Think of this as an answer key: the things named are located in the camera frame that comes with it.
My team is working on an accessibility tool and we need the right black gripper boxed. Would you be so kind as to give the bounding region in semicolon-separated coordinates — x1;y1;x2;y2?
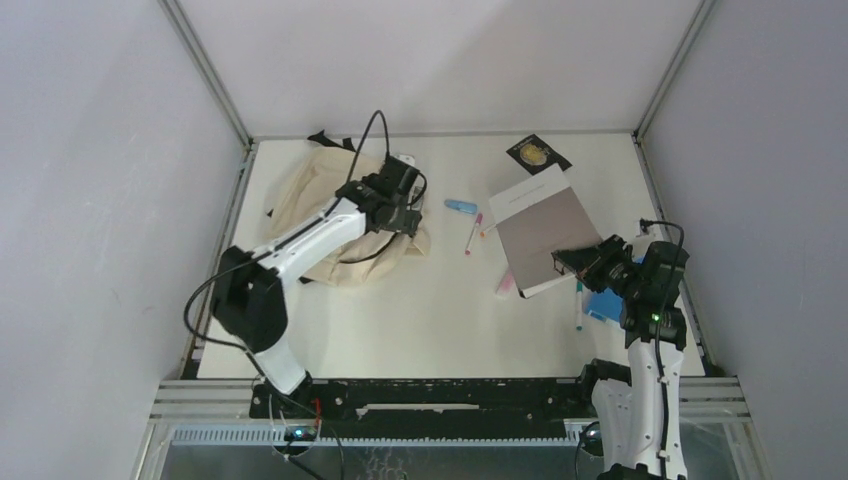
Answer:
554;233;644;299

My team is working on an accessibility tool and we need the blue notebook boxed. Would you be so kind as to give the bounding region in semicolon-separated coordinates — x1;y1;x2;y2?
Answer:
583;289;623;324

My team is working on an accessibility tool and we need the grey and white book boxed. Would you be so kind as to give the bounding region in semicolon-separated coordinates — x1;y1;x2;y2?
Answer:
489;165;602;298

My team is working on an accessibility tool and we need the beige canvas student bag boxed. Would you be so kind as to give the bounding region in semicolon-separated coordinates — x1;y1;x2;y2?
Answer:
267;132;431;287

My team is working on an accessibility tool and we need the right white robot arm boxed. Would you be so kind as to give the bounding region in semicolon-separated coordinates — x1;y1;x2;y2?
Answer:
552;235;690;479

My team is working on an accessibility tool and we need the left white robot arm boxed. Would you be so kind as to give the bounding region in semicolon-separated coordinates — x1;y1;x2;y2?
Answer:
210;155;422;417

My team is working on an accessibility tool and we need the teal marker pen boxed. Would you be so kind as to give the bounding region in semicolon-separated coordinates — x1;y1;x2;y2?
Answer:
574;281;584;332

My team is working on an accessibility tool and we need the pink highlighter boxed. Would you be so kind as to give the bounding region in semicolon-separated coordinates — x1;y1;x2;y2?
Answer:
495;270;515;298

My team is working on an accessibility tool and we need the light blue eraser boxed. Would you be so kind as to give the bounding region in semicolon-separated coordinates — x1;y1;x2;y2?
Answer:
444;199;478;215

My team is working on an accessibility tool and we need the pink marker pen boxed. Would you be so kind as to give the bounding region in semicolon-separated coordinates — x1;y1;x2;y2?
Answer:
464;212;483;256

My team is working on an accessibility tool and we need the black booklet with gold emblem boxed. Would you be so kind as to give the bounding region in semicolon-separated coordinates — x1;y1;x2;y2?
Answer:
506;134;572;175

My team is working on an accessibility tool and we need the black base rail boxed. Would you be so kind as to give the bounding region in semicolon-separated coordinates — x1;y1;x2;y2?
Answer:
249;377;597;441

